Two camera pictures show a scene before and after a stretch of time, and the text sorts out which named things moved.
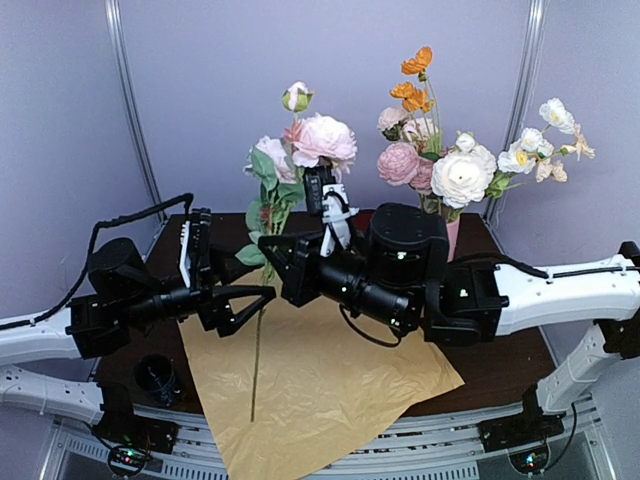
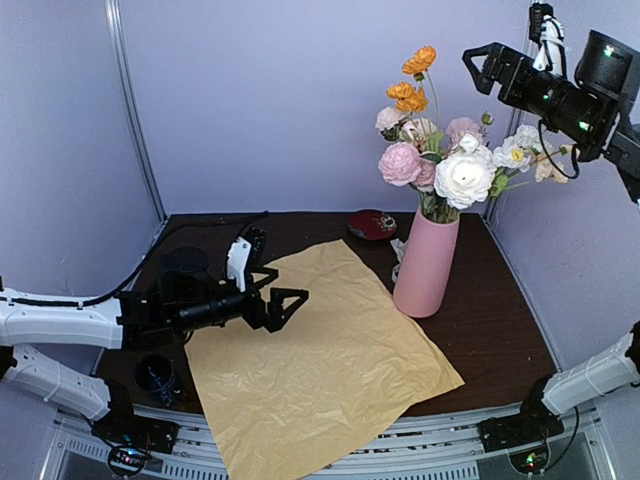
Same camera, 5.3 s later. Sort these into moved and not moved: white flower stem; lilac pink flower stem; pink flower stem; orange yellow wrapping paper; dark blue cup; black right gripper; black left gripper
Moved: lilac pink flower stem; black right gripper; black left gripper
Not moved: pink flower stem; white flower stem; orange yellow wrapping paper; dark blue cup
